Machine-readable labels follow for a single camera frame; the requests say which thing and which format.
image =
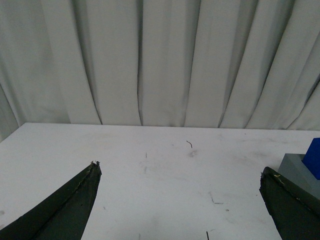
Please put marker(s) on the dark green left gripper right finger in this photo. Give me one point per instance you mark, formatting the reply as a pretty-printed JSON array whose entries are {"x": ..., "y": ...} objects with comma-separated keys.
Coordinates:
[{"x": 295, "y": 212}]

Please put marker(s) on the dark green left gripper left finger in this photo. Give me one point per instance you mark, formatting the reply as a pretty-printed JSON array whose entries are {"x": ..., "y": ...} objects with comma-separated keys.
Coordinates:
[{"x": 61, "y": 216}]

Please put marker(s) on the blue rectangular part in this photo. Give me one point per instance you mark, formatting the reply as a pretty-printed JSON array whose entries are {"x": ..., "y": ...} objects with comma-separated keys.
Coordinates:
[{"x": 312, "y": 158}]

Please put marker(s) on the gray square base block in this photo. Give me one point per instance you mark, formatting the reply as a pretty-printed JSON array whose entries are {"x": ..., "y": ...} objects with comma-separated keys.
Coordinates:
[{"x": 293, "y": 168}]

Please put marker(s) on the white pleated curtain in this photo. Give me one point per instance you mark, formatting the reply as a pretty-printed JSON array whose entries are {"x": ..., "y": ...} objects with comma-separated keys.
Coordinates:
[{"x": 244, "y": 64}]

